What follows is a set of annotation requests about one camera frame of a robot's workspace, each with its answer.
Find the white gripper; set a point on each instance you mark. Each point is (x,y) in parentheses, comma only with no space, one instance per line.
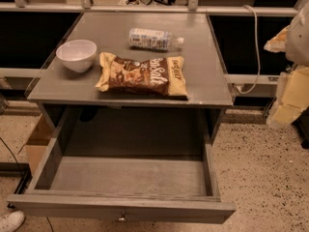
(297,43)

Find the brown yellow chip bag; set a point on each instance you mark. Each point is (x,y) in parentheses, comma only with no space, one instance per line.
(158,76)

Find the cardboard box on floor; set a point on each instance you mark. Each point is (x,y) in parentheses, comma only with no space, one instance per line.
(36,143)

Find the open grey top drawer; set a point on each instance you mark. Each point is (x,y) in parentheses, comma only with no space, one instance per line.
(128,164)

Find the metal railing frame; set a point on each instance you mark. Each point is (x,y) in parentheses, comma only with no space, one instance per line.
(191,7)

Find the white ceramic bowl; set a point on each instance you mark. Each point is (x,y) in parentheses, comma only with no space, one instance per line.
(77,55)

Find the white sneaker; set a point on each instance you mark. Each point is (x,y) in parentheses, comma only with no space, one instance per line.
(12,221)

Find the grey cabinet with top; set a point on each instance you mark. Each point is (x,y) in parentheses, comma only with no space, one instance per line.
(203,69)

